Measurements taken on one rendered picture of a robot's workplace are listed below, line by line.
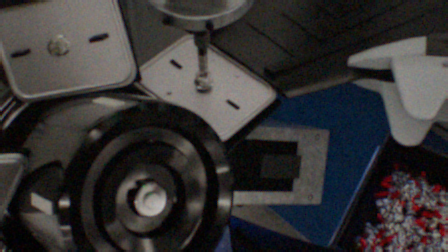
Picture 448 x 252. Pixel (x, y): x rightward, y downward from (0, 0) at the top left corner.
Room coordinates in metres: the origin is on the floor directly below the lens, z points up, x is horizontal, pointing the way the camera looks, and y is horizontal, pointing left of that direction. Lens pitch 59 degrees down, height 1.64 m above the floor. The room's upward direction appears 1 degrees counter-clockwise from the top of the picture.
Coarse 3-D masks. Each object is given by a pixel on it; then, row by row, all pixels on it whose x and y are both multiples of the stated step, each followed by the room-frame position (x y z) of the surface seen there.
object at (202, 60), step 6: (204, 30) 0.30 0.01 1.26; (198, 36) 0.30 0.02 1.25; (204, 36) 0.30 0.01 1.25; (198, 42) 0.30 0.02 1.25; (204, 42) 0.30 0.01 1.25; (198, 48) 0.30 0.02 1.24; (204, 48) 0.30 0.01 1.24; (198, 54) 0.30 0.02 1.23; (204, 54) 0.30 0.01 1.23; (198, 60) 0.30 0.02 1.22; (204, 60) 0.30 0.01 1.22; (198, 66) 0.30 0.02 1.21; (204, 66) 0.30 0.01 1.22
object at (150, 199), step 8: (144, 184) 0.20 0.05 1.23; (152, 184) 0.20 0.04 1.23; (144, 192) 0.20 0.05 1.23; (152, 192) 0.20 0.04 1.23; (160, 192) 0.20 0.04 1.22; (136, 200) 0.19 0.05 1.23; (144, 200) 0.20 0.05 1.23; (152, 200) 0.20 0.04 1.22; (160, 200) 0.20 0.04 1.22; (144, 208) 0.19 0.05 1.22; (152, 208) 0.19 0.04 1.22; (160, 208) 0.19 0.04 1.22; (152, 216) 0.19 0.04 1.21
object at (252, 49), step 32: (256, 0) 0.38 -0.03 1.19; (288, 0) 0.38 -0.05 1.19; (320, 0) 0.38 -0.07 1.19; (352, 0) 0.38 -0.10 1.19; (384, 0) 0.38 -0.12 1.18; (416, 0) 0.39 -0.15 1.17; (192, 32) 0.35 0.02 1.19; (224, 32) 0.35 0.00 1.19; (256, 32) 0.35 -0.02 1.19; (288, 32) 0.34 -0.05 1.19; (320, 32) 0.34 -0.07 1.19; (352, 32) 0.35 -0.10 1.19; (384, 32) 0.35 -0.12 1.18; (416, 32) 0.36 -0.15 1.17; (256, 64) 0.31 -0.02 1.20; (288, 64) 0.31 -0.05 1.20; (320, 64) 0.32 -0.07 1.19; (288, 96) 0.29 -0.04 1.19
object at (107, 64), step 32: (64, 0) 0.31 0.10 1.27; (96, 0) 0.30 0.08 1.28; (0, 32) 0.30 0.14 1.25; (32, 32) 0.30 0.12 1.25; (64, 32) 0.30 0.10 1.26; (96, 32) 0.29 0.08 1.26; (32, 64) 0.29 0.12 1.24; (64, 64) 0.28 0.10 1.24; (96, 64) 0.28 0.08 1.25; (128, 64) 0.27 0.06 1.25; (32, 96) 0.27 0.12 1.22
